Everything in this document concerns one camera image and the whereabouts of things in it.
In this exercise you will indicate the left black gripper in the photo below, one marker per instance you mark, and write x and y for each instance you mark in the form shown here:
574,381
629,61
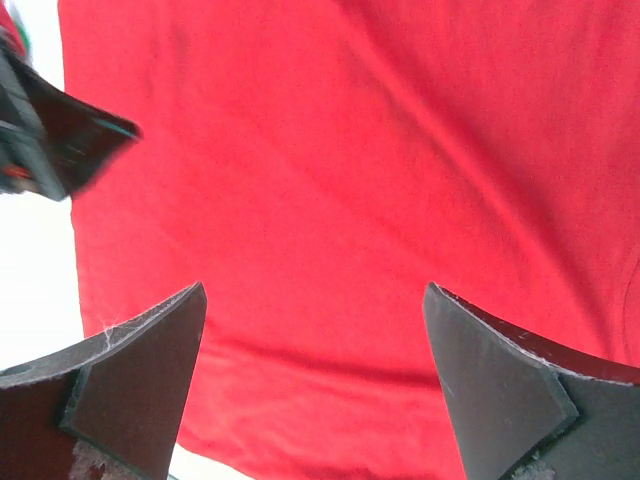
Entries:
52,144

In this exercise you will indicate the orange red printed folded shirt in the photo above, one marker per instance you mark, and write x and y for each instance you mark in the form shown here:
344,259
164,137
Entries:
9,30

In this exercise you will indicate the dark red t-shirt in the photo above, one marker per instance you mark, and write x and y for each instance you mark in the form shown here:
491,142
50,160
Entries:
316,164

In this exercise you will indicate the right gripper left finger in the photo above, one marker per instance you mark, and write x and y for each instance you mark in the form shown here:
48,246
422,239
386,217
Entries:
108,407

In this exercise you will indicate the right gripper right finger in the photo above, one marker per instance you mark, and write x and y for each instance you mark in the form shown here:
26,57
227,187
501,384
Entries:
525,407

